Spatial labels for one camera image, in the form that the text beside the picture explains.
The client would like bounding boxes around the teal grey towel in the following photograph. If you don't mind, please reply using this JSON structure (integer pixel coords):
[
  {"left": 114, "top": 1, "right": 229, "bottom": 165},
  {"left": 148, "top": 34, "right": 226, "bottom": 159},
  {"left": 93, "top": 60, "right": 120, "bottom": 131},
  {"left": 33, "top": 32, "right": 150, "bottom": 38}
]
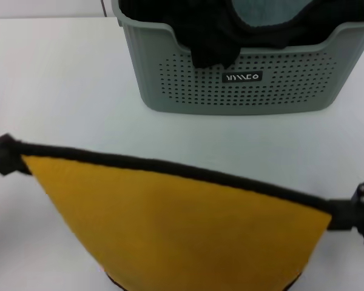
[{"left": 230, "top": 0, "right": 312, "bottom": 28}]

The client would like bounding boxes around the grey-green perforated storage basket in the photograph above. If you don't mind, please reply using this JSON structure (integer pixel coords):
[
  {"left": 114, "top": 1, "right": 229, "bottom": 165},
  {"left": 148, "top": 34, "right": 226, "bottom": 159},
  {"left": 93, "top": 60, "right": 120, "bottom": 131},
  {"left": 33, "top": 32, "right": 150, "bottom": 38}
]
[{"left": 110, "top": 0, "right": 364, "bottom": 118}]

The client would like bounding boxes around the yellow towel with black trim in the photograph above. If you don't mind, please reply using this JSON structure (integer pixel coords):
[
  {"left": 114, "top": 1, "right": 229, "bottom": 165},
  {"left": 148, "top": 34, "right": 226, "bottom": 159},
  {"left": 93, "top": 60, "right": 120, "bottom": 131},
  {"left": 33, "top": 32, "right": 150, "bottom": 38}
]
[{"left": 18, "top": 141, "right": 334, "bottom": 291}]

